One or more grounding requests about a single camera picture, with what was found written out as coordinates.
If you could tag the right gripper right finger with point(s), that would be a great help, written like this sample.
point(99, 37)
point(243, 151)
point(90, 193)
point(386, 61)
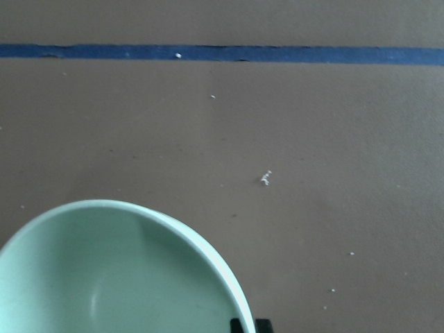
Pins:
point(263, 325)

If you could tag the green bowl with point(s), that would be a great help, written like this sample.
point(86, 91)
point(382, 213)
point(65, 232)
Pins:
point(112, 266)

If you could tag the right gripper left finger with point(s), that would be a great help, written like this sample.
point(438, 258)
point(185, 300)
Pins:
point(236, 326)

